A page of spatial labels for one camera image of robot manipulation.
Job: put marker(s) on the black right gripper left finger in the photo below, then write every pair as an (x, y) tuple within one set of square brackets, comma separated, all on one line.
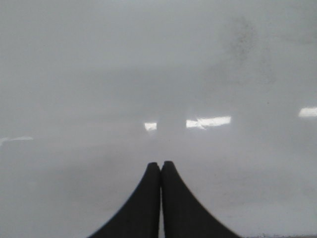
[(139, 216)]

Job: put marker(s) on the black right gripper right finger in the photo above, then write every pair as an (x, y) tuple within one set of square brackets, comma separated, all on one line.
[(183, 215)]

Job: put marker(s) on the white whiteboard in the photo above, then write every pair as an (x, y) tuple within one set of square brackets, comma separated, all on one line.
[(91, 91)]

